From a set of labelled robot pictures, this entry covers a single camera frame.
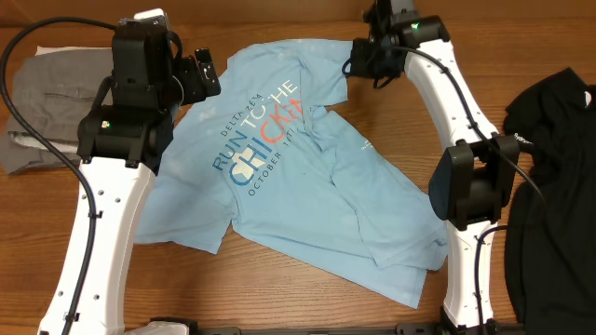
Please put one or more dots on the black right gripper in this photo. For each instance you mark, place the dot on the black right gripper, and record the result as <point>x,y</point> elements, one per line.
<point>359,69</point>

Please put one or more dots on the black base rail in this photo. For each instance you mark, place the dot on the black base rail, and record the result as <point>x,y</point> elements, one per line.
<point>173,326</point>

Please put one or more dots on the folded grey trousers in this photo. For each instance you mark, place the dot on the folded grey trousers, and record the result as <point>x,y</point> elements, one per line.
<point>52,92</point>

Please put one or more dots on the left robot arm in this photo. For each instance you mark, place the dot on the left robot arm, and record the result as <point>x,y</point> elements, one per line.
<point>120,143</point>

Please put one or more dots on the light blue printed t-shirt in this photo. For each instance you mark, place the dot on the light blue printed t-shirt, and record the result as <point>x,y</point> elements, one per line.
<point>270,159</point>

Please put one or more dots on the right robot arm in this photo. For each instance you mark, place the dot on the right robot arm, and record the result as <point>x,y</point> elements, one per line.
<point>473,180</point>

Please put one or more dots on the black t-shirt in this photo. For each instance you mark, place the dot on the black t-shirt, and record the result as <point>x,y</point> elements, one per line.
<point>550,245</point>

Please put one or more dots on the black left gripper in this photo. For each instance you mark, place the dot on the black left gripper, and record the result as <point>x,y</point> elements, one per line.
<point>197,91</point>

